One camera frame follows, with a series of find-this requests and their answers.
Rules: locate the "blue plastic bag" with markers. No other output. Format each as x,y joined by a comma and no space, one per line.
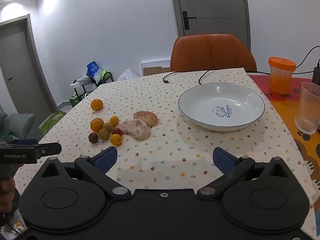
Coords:
93,70

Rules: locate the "white ceramic plate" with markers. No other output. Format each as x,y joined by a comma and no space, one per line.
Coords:
221,106

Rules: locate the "clear plastic bag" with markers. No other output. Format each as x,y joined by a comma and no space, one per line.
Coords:
128,74

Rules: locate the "person's left hand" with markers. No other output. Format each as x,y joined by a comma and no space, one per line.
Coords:
7,194

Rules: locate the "colourful red yellow mat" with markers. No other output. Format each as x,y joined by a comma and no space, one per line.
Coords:
308,145

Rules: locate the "ribbed clear glass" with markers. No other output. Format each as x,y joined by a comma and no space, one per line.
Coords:
307,117

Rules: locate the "orange leather chair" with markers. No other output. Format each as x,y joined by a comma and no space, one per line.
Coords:
210,52

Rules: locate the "green leaf floor mat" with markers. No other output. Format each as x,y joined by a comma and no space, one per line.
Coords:
51,121

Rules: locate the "large orange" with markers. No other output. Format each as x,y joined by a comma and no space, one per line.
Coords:
96,124

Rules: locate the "white framed cardboard panel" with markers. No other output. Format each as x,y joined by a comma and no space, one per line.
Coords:
155,67

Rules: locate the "grey entrance door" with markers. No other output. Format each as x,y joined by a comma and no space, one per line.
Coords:
215,17

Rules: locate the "red small plum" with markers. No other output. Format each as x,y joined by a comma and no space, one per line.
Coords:
118,131

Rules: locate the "orange lidded plastic cup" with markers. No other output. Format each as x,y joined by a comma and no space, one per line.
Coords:
281,71

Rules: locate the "black door handle lock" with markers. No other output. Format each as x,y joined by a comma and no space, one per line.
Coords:
186,19

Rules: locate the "single orange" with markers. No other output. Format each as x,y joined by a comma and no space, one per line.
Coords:
97,104

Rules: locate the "grey side door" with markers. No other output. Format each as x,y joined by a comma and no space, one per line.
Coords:
22,71

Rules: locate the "small yellow orange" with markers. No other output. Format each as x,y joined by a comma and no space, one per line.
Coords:
116,139
114,120

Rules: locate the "small peeled pomelo segment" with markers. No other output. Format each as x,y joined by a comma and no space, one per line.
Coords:
148,117

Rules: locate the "black metal shelf rack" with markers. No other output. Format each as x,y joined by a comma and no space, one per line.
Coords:
85,85

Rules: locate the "grey sofa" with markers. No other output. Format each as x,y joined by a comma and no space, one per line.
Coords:
19,126

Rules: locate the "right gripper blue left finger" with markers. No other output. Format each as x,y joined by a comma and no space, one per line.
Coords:
94,170

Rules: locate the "black power adapter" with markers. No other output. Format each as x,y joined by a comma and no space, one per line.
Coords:
316,76

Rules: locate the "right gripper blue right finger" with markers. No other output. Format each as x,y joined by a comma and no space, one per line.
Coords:
233,169

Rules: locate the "large peeled pomelo segment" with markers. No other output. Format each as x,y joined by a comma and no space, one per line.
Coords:
136,128

